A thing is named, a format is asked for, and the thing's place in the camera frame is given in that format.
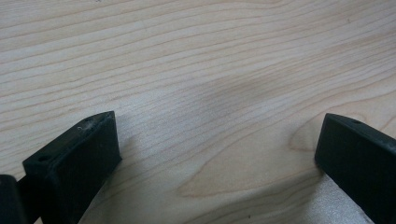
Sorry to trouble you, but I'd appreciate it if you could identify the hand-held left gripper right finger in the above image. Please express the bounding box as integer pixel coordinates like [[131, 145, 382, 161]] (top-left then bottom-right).
[[314, 113, 396, 224]]

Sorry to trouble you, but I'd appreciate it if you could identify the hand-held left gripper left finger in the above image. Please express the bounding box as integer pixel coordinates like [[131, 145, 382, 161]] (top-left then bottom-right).
[[22, 110, 122, 224]]

